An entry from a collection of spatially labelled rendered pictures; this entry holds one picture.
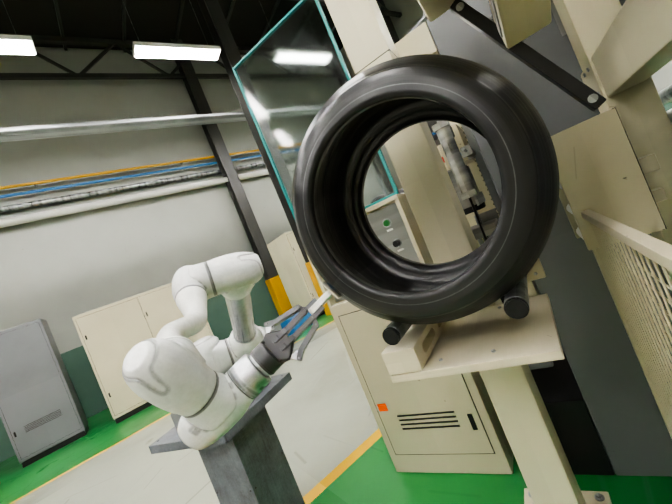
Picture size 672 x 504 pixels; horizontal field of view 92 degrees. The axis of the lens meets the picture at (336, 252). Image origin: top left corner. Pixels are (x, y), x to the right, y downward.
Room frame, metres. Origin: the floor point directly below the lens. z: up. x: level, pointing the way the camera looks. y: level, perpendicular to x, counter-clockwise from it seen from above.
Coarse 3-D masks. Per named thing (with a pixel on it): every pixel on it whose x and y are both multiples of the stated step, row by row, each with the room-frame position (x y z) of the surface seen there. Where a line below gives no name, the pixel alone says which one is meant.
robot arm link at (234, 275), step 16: (224, 256) 1.20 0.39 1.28; (240, 256) 1.21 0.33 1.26; (256, 256) 1.24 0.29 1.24; (224, 272) 1.16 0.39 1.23; (240, 272) 1.18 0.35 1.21; (256, 272) 1.22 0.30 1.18; (224, 288) 1.17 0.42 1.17; (240, 288) 1.21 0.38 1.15; (240, 304) 1.32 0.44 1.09; (240, 320) 1.41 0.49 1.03; (240, 336) 1.51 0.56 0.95; (256, 336) 1.59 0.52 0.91; (240, 352) 1.57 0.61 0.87
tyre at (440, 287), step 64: (384, 64) 0.67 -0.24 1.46; (448, 64) 0.61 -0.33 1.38; (320, 128) 0.74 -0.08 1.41; (384, 128) 0.95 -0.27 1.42; (512, 128) 0.57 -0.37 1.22; (320, 192) 0.96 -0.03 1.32; (512, 192) 0.58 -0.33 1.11; (320, 256) 0.81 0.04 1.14; (384, 256) 1.03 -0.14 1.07; (512, 256) 0.61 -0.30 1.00; (448, 320) 0.73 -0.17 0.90
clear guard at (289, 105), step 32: (288, 32) 1.48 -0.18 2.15; (320, 32) 1.41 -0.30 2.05; (256, 64) 1.60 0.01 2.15; (288, 64) 1.51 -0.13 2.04; (320, 64) 1.44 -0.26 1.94; (256, 96) 1.63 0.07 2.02; (288, 96) 1.55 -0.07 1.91; (320, 96) 1.47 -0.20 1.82; (288, 128) 1.58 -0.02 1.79; (288, 160) 1.62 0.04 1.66; (384, 160) 1.39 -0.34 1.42; (288, 192) 1.66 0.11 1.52; (384, 192) 1.41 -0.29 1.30
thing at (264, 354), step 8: (264, 336) 0.78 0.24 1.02; (272, 336) 0.78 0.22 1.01; (264, 344) 0.78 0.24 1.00; (272, 344) 0.78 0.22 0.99; (280, 344) 0.77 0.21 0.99; (256, 352) 0.75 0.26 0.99; (264, 352) 0.74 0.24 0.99; (272, 352) 0.77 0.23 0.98; (280, 352) 0.77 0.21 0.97; (288, 352) 0.77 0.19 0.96; (256, 360) 0.74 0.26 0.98; (264, 360) 0.74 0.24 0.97; (272, 360) 0.74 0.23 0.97; (280, 360) 0.76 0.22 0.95; (288, 360) 0.78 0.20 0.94; (264, 368) 0.74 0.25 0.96; (272, 368) 0.75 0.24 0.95
